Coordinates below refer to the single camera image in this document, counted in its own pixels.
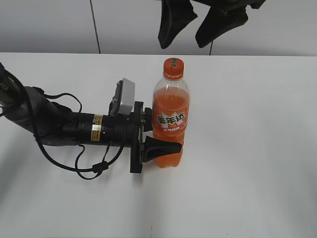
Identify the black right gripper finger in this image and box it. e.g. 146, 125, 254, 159
195, 5, 248, 48
158, 0, 198, 49

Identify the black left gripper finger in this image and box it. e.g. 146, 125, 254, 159
143, 136, 182, 163
143, 108, 153, 132

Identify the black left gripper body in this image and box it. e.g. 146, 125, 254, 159
103, 102, 144, 173

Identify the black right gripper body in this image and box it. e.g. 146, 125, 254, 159
194, 0, 265, 12

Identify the orange Mirinda soda bottle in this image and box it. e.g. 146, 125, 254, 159
152, 58, 191, 169

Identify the orange bottle cap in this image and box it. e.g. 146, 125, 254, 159
163, 58, 184, 81

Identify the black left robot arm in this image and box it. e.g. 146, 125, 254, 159
0, 67, 182, 173

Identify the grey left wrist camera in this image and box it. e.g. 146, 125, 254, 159
109, 78, 135, 117

